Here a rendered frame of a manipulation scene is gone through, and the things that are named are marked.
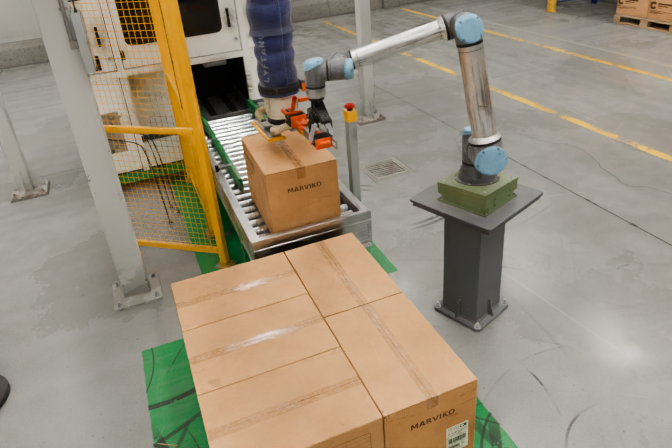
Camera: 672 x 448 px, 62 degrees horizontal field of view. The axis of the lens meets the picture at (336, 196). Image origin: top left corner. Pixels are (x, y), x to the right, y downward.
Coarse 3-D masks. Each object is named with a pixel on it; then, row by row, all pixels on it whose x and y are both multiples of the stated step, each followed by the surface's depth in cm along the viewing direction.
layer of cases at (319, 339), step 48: (336, 240) 305; (192, 288) 276; (240, 288) 273; (288, 288) 270; (336, 288) 267; (384, 288) 265; (192, 336) 245; (240, 336) 243; (288, 336) 241; (336, 336) 238; (384, 336) 236; (432, 336) 234; (240, 384) 219; (288, 384) 217; (336, 384) 215; (384, 384) 213; (432, 384) 211; (240, 432) 199; (288, 432) 197; (336, 432) 196; (384, 432) 204; (432, 432) 215
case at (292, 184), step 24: (264, 144) 327; (288, 144) 324; (264, 168) 298; (288, 168) 295; (312, 168) 298; (336, 168) 304; (264, 192) 303; (288, 192) 299; (312, 192) 305; (336, 192) 310; (264, 216) 324; (288, 216) 306; (312, 216) 311; (336, 216) 317
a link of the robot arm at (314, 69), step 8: (304, 64) 244; (312, 64) 241; (320, 64) 243; (304, 72) 246; (312, 72) 243; (320, 72) 243; (312, 80) 245; (320, 80) 246; (312, 88) 247; (320, 88) 247
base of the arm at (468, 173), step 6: (462, 162) 286; (462, 168) 286; (468, 168) 282; (474, 168) 280; (462, 174) 285; (468, 174) 282; (474, 174) 281; (480, 174) 280; (462, 180) 286; (468, 180) 283; (474, 180) 281; (480, 180) 280; (486, 180) 281; (492, 180) 283
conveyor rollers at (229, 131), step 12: (216, 120) 491; (228, 120) 494; (240, 120) 489; (252, 120) 484; (204, 132) 471; (216, 132) 466; (228, 132) 462; (240, 132) 464; (252, 132) 459; (228, 144) 438; (240, 144) 440; (216, 156) 419; (240, 156) 416; (240, 168) 399; (228, 180) 381; (240, 192) 367; (240, 204) 351; (252, 204) 353; (252, 216) 336; (264, 228) 322
